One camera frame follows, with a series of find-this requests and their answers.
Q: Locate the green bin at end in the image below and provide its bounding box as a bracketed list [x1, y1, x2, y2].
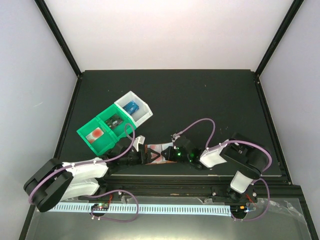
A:
[76, 117, 116, 156]

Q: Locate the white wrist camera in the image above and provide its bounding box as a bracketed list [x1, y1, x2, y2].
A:
[171, 132, 182, 147]
[132, 135, 145, 152]

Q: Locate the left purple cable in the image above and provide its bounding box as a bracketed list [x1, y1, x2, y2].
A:
[27, 122, 137, 205]

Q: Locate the left black frame post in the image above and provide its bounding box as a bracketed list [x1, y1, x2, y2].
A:
[34, 0, 82, 77]

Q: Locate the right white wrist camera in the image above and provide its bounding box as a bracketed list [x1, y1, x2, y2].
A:
[171, 132, 182, 147]

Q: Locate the white plastic bin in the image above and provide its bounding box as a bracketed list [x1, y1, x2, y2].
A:
[114, 91, 153, 128]

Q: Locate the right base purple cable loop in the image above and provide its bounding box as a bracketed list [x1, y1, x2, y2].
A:
[231, 178, 271, 223]

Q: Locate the small circuit board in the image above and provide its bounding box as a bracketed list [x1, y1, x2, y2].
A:
[91, 203, 110, 211]

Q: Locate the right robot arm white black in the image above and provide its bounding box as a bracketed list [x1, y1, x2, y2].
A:
[160, 133, 272, 203]

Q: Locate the black frame post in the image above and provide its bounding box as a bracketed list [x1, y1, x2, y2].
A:
[34, 0, 82, 77]
[254, 0, 304, 77]

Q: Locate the right black frame post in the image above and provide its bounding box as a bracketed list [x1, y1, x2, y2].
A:
[254, 0, 304, 77]

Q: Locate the green bin near white bin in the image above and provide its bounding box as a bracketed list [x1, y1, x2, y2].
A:
[96, 103, 136, 140]

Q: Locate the white slotted cable duct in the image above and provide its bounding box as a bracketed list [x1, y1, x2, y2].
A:
[50, 202, 231, 217]

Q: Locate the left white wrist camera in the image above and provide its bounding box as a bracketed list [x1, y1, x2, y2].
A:
[132, 135, 145, 152]

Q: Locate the black aluminium front rail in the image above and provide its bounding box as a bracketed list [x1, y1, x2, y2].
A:
[47, 174, 276, 203]

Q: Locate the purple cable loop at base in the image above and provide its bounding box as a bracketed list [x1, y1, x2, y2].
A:
[84, 189, 143, 222]

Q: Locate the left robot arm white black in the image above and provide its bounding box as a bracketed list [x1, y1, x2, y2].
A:
[23, 137, 161, 213]

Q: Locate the brown leather card holder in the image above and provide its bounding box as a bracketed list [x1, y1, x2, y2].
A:
[144, 142, 174, 165]

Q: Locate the red white card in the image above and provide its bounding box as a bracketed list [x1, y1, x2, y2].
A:
[147, 144, 166, 164]
[85, 127, 104, 144]

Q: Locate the red white card in bin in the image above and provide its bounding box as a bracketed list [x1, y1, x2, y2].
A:
[85, 127, 104, 144]

